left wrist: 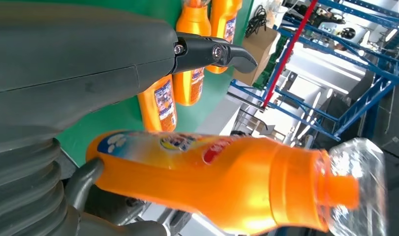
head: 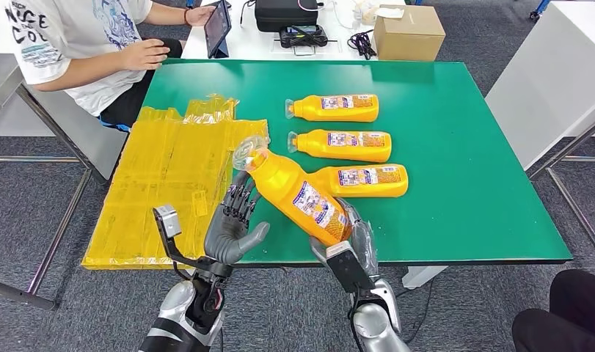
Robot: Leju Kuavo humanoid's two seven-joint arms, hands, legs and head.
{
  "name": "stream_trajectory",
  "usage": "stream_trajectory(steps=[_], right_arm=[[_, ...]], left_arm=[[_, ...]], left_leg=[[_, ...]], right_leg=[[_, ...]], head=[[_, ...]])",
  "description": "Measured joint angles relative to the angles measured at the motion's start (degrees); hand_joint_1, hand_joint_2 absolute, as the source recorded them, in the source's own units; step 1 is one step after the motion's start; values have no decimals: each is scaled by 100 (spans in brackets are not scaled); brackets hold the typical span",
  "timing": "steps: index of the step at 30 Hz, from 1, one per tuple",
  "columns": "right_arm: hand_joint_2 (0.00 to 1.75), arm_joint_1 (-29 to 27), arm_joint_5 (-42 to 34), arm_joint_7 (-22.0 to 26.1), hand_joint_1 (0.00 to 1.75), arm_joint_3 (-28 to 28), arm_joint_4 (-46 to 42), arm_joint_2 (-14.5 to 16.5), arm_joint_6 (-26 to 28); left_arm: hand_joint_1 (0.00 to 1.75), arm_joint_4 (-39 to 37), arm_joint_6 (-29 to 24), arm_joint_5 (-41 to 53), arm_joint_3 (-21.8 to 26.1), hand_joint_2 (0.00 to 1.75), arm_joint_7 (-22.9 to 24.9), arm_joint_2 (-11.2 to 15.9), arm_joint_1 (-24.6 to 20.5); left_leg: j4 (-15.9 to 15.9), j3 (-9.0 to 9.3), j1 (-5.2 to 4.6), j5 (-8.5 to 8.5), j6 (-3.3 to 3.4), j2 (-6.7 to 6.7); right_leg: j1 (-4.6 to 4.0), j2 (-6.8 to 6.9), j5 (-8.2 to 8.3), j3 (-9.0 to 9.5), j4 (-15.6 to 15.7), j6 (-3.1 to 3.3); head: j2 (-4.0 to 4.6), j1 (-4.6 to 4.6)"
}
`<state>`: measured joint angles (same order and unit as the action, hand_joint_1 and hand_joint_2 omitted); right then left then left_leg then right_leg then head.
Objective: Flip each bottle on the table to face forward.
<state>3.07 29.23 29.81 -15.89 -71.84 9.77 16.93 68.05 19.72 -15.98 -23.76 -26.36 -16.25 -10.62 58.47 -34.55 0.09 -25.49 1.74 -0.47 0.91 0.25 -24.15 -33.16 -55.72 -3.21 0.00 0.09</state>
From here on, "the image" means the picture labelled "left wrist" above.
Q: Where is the red metal pole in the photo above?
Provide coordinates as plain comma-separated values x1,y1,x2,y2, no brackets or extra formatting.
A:
261,0,319,109

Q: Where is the white background humanoid robot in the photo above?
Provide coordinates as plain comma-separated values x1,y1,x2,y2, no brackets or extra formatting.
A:
311,6,358,45

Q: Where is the white side table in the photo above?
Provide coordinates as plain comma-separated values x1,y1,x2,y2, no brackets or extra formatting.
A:
194,94,244,138

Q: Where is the green plastic crate stack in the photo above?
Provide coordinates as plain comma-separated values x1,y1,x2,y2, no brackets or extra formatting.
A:
252,34,288,91

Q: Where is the orange detergent bottle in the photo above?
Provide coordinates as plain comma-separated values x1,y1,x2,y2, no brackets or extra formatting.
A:
206,0,243,75
137,74,178,133
172,0,212,107
86,130,387,236

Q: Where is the blue metal shelving rack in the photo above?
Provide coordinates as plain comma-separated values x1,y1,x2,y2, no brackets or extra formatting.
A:
230,0,399,142

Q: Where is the brown cardboard box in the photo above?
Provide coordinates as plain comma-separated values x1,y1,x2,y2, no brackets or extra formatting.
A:
232,27,281,87

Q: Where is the black cable bundle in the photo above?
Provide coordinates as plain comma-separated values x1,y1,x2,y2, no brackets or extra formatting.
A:
245,4,268,38

